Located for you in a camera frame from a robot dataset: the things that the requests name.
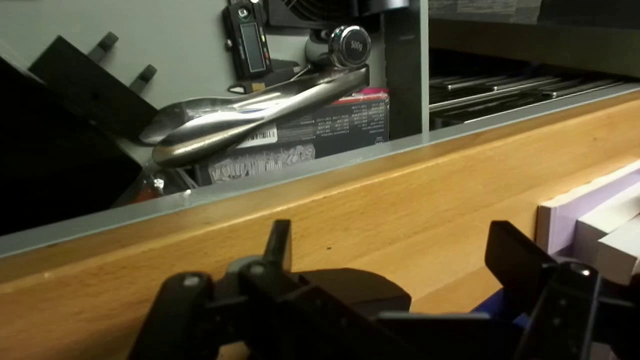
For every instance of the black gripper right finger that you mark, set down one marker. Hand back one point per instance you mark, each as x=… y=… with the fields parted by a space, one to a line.
x=569 y=303

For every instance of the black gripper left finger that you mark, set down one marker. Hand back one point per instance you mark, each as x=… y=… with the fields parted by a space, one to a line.
x=274 y=310

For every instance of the tool drawer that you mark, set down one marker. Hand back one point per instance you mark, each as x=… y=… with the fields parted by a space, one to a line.
x=120 y=110

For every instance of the white foam boards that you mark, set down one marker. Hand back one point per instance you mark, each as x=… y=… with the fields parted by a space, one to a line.
x=597 y=223

